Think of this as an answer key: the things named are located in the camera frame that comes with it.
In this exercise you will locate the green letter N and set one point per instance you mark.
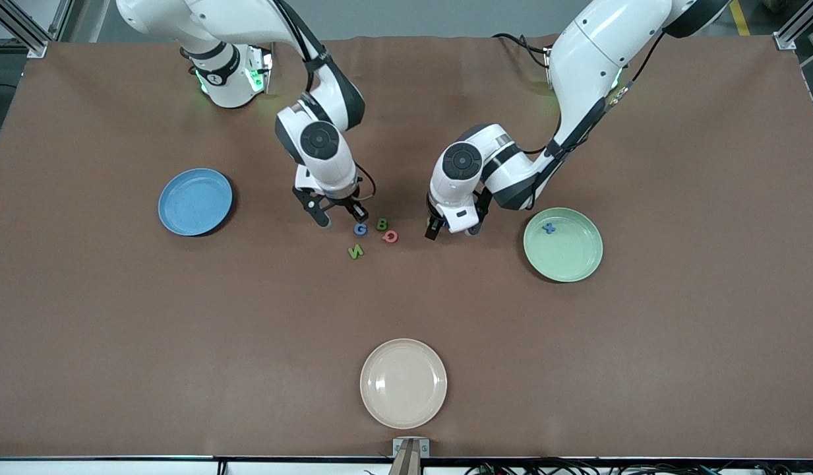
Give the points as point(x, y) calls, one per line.
point(356, 251)

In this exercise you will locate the beige plate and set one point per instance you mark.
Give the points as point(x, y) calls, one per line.
point(403, 383)

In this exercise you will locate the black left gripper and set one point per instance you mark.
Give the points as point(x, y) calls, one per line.
point(435, 227)

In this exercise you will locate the green plate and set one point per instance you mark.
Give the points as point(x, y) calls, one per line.
point(568, 254)

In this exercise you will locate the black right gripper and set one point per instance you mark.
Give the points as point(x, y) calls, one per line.
point(345, 200)

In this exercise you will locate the aluminium frame profile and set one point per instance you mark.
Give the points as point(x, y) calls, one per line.
point(785, 41)
point(37, 47)

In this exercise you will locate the red letter Q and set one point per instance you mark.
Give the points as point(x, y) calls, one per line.
point(390, 236)

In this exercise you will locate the blue plate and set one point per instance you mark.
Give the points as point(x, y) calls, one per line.
point(195, 201)

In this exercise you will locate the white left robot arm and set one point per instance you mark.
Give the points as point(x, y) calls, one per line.
point(597, 59)

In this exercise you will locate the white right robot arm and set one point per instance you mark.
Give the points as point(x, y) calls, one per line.
point(235, 20)

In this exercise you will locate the blue letter G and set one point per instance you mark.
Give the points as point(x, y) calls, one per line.
point(360, 229)

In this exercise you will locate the brown table cover sheet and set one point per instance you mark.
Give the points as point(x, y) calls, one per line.
point(116, 330)

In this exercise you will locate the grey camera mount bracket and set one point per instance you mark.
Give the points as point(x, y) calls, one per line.
point(410, 455)

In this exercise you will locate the white table edge rail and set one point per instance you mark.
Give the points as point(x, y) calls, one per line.
point(116, 467)

